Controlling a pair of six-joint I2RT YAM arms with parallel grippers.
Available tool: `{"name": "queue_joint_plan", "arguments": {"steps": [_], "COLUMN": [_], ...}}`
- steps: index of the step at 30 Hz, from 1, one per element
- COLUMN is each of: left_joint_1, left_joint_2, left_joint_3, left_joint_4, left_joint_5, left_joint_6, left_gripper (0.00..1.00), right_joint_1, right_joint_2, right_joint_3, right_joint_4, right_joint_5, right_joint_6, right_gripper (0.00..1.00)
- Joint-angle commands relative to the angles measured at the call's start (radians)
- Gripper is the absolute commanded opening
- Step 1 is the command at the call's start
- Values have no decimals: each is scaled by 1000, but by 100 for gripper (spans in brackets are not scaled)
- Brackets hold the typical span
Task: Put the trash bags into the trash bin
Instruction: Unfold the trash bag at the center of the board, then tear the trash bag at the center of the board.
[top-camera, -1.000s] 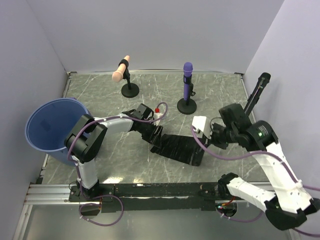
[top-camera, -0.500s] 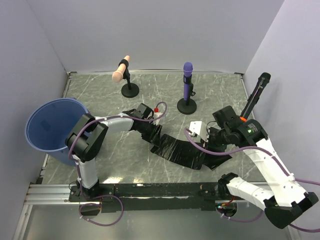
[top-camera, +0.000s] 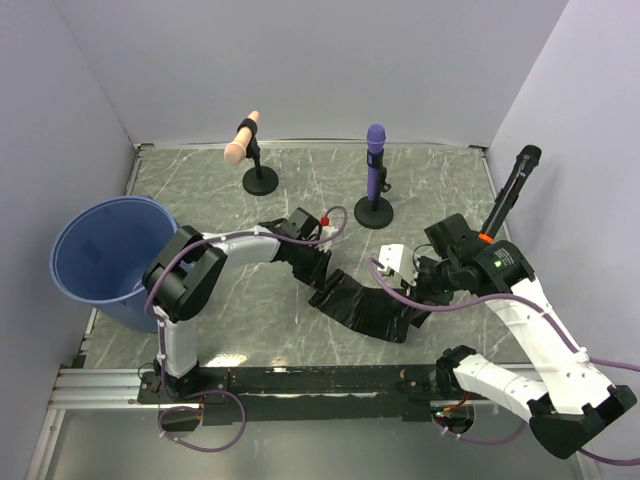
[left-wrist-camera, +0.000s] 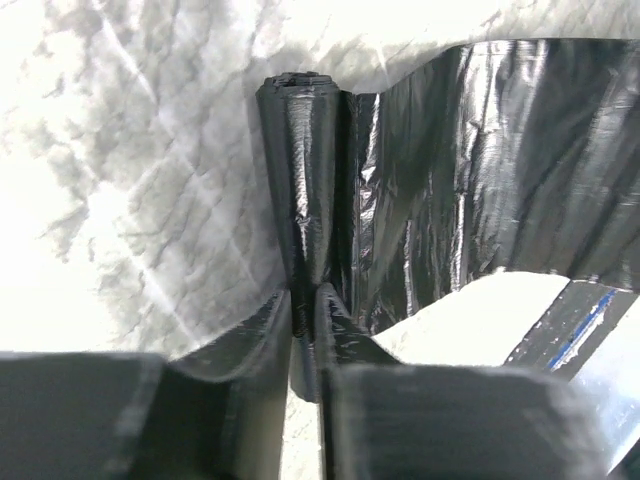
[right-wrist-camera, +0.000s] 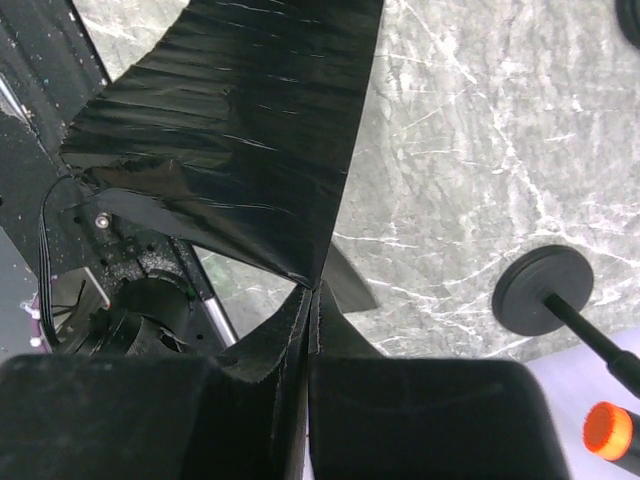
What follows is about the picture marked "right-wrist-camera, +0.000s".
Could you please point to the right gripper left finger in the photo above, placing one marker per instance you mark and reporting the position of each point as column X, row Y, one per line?
column 237, row 415

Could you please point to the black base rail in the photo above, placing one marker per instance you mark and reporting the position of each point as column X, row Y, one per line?
column 50, row 68

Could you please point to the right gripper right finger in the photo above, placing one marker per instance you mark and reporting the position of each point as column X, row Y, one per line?
column 376, row 417

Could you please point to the black trash bag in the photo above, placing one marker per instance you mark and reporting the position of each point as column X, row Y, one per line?
column 236, row 133

